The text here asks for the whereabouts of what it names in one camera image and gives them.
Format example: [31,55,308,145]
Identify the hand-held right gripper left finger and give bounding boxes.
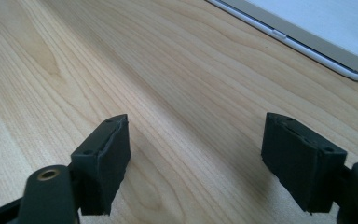
[70,113,131,217]

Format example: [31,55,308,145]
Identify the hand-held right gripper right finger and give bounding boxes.
[260,112,349,216]

